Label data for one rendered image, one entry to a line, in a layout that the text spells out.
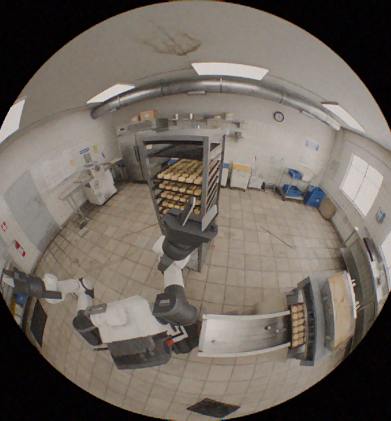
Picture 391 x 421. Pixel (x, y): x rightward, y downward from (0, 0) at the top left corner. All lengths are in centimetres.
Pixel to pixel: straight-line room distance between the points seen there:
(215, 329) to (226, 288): 104
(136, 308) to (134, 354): 19
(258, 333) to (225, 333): 26
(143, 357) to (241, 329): 76
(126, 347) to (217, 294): 159
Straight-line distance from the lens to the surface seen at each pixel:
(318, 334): 109
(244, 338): 113
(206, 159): 70
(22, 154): 422
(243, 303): 202
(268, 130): 419
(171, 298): 48
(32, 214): 429
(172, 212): 26
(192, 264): 191
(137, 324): 53
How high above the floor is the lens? 189
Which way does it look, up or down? 41 degrees down
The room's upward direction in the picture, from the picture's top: straight up
